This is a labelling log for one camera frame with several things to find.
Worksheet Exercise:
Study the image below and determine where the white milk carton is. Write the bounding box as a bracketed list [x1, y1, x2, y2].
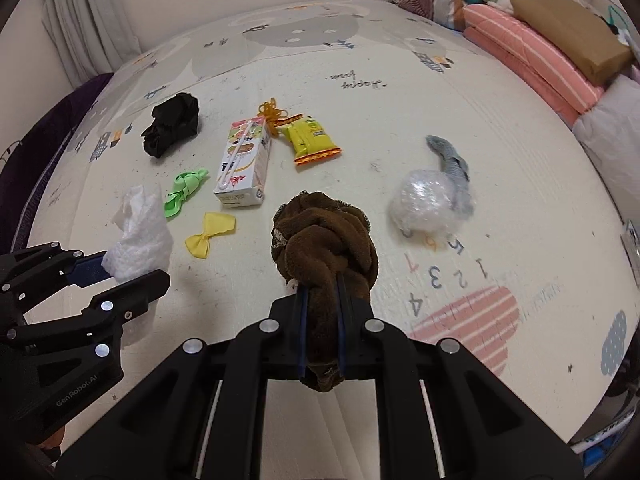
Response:
[213, 116, 272, 209]

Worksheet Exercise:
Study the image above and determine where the grey sock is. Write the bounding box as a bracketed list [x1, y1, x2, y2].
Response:
[426, 135, 476, 218]

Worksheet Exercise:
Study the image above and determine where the white tissue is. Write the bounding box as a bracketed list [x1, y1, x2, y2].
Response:
[102, 185, 173, 283]

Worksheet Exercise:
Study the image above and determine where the black cloth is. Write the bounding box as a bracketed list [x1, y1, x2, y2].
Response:
[141, 92, 200, 159]

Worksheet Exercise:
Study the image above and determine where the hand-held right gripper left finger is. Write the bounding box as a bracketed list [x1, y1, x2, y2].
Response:
[55, 285, 308, 480]

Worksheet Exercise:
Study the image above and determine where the smartphone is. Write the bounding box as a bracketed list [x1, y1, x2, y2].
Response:
[621, 220, 640, 286]

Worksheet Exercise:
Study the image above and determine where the white curtain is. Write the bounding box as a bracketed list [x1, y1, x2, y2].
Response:
[40, 0, 143, 88]

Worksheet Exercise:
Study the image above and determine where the light grey pillow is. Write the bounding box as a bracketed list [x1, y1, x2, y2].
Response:
[572, 75, 640, 221]

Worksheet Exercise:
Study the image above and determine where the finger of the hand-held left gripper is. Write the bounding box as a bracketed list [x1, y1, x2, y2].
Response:
[0, 241, 113, 312]
[0, 268, 172, 362]

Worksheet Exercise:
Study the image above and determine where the yellow snack packet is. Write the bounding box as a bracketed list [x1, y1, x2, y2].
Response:
[276, 114, 344, 168]

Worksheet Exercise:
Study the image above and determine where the pink striped pillow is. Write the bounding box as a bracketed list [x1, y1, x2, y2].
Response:
[462, 4, 606, 126]

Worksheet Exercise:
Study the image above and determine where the brown fuzzy cloth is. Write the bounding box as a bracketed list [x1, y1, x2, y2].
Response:
[271, 190, 379, 392]

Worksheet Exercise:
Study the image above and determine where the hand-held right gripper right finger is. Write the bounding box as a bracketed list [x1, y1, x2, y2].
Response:
[335, 277, 585, 480]

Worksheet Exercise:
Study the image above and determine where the white bag with teal handle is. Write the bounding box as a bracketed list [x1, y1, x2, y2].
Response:
[602, 5, 640, 51]

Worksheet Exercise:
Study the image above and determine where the purple cloth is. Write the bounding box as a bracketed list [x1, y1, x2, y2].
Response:
[0, 72, 115, 256]

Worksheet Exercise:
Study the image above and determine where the yellow ribbon bow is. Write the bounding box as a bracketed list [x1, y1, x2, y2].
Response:
[185, 212, 238, 260]

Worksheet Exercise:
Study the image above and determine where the blue printed packet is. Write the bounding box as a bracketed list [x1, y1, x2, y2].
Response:
[570, 410, 631, 466]

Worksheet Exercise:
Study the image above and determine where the clear bubble wrap ball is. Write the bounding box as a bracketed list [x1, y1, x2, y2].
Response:
[390, 169, 463, 237]

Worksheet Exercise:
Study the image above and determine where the brown pillow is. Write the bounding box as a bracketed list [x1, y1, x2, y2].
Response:
[511, 0, 633, 86]

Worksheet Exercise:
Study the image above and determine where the green ribbon bow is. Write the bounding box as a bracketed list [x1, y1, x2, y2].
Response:
[164, 169, 209, 221]

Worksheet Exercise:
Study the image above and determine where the orange curled ribbon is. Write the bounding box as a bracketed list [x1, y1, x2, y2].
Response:
[258, 97, 288, 136]

